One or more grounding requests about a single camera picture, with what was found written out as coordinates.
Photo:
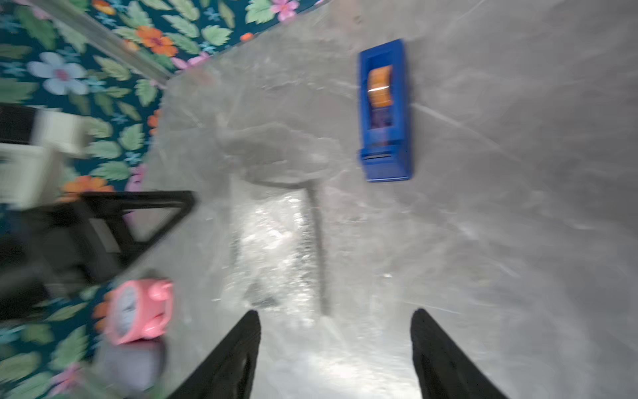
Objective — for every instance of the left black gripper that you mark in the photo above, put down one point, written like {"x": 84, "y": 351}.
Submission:
{"x": 57, "y": 250}

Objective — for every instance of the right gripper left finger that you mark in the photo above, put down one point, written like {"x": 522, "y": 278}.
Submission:
{"x": 228, "y": 371}

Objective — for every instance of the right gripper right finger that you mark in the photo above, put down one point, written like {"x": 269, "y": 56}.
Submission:
{"x": 442, "y": 368}

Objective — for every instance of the pink toy clock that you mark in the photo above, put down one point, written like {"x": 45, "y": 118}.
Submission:
{"x": 140, "y": 310}

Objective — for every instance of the blue tape dispenser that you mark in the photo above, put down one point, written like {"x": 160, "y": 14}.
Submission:
{"x": 386, "y": 153}

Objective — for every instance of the orange tape roll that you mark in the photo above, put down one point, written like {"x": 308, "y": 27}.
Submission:
{"x": 379, "y": 87}

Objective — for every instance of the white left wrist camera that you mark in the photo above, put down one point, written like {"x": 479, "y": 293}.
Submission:
{"x": 36, "y": 147}

